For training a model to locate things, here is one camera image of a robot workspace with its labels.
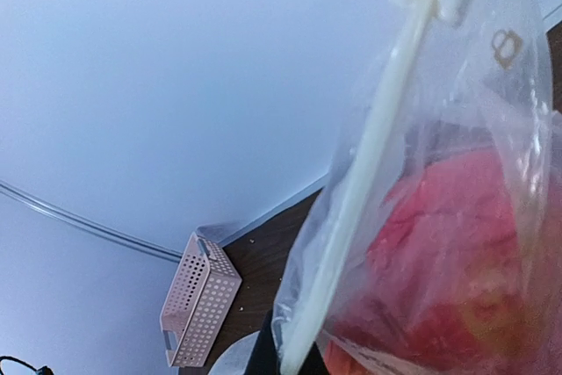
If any pink perforated plastic basket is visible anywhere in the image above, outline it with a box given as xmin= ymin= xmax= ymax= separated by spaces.
xmin=160 ymin=231 xmax=242 ymax=368

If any red fake fruit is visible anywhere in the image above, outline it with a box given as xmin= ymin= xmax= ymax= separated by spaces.
xmin=327 ymin=148 xmax=561 ymax=374

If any clear zip top bag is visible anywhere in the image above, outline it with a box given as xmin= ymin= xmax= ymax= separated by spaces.
xmin=271 ymin=0 xmax=561 ymax=374

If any left aluminium corner post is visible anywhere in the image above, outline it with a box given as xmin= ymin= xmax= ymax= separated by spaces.
xmin=1 ymin=181 xmax=182 ymax=263

